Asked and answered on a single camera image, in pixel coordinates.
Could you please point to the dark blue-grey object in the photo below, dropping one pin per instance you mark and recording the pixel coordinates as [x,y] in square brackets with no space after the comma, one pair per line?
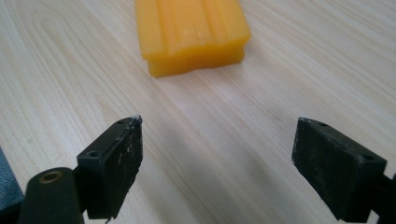
[8,186]

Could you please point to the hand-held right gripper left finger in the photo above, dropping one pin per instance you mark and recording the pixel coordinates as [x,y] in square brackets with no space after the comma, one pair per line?
[115,174]

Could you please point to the yellow soap bar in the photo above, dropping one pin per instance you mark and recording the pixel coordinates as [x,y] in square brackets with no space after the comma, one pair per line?
[190,34]

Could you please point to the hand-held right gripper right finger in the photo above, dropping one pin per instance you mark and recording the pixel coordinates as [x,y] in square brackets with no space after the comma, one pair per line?
[336,174]

